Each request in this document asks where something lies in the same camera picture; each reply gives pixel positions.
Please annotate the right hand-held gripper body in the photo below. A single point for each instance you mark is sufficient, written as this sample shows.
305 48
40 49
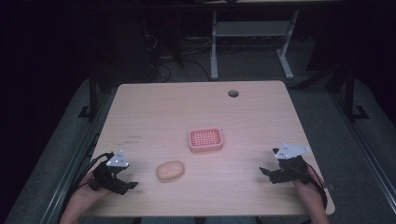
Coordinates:
292 171

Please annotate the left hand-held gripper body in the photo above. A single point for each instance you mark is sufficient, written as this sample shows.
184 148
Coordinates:
107 177

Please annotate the pink soap dish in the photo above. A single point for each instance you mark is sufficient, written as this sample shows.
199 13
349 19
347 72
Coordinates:
205 140

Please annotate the person's right hand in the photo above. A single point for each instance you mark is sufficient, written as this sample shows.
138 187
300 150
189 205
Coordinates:
309 194

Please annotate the person's left hand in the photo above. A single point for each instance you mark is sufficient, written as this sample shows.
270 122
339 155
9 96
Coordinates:
84 197

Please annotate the black metal stand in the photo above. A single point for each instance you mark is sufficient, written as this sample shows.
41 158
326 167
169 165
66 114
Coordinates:
92 96
350 93

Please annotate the grey metal rail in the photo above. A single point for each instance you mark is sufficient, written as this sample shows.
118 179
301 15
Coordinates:
71 174
364 146

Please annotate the white desk frame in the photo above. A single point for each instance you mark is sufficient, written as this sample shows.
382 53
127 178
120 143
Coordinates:
249 28

